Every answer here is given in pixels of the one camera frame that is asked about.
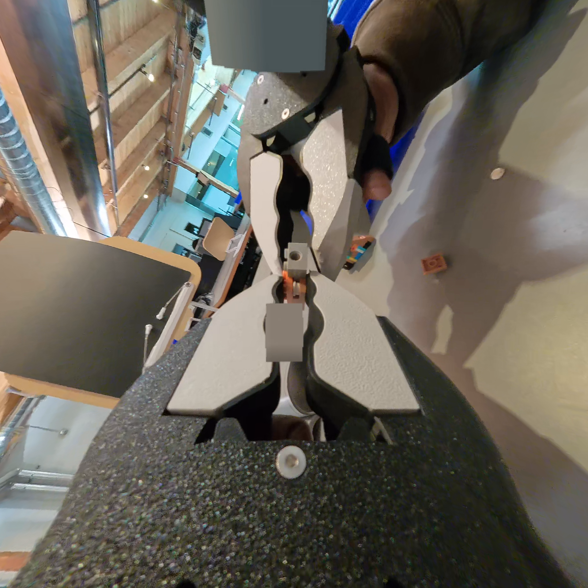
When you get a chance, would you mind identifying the grey desk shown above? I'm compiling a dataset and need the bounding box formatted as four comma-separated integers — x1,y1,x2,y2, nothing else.
216,0,588,588

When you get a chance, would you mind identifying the orange brick model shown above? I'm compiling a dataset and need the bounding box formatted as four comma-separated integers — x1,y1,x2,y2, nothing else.
345,234,376,273

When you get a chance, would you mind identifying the brown-orange square plate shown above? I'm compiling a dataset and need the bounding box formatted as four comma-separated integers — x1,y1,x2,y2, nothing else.
421,251,449,276

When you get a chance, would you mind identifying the grey hinge brick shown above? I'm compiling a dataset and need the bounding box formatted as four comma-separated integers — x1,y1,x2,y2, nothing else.
285,242,318,276

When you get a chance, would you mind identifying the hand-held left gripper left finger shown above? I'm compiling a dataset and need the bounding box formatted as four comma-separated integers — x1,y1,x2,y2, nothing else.
166,276,282,414

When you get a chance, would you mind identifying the person's left hand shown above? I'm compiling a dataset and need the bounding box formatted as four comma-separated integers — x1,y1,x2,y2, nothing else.
271,415,317,442

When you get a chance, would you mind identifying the white bracket bar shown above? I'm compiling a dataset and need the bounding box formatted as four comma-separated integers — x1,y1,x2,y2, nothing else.
142,281,194,368

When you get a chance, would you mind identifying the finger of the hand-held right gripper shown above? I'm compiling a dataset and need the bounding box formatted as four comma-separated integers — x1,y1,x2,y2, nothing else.
300,109,371,283
249,153,286,277

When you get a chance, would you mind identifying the person's right forearm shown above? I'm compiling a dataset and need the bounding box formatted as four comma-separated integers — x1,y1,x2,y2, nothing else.
351,0,582,143

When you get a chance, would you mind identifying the tan wooden chair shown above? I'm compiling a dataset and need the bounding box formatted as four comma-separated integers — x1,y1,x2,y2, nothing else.
202,217,237,261

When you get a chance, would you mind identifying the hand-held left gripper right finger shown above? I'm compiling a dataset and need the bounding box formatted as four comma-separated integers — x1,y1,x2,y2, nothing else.
305,276,421,413

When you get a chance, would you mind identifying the long wooden-edged table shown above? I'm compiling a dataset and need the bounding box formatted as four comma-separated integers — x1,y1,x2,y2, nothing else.
202,225,254,320

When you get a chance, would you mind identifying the black panel with wooden rim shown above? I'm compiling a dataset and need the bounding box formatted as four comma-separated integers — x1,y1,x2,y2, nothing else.
0,230,203,410

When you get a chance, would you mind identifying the wooden beam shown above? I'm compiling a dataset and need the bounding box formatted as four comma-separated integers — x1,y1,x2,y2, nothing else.
172,156,240,194

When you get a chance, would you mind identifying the silver ventilation duct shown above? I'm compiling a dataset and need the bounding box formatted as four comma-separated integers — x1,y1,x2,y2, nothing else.
0,87,70,237

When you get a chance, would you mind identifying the person's right hand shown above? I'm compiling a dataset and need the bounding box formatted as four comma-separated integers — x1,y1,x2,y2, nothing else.
360,62,401,201

